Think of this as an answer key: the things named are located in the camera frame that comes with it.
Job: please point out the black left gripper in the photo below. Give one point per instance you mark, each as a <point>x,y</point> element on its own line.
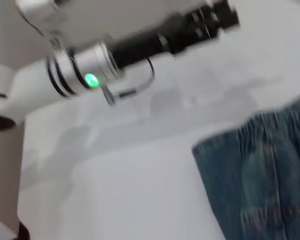
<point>150,41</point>

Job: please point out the blue washed denim shorts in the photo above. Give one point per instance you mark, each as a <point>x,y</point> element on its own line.
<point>260,180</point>

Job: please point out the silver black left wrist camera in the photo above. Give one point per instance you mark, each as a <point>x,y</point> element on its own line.
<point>45,15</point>

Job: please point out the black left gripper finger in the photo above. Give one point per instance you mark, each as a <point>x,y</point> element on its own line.
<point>226,13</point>

